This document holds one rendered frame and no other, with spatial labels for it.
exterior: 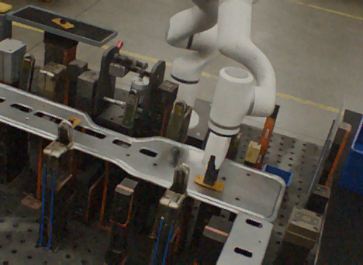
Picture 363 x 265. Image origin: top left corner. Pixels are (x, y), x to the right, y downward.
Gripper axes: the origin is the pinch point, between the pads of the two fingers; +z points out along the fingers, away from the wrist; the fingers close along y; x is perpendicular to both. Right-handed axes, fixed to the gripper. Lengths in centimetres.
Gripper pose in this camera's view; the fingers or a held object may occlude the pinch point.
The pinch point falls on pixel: (211, 175)
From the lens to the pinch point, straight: 151.3
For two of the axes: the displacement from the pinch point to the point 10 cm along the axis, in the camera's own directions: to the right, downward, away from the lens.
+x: 9.3, 3.1, -2.1
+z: -1.6, 8.4, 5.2
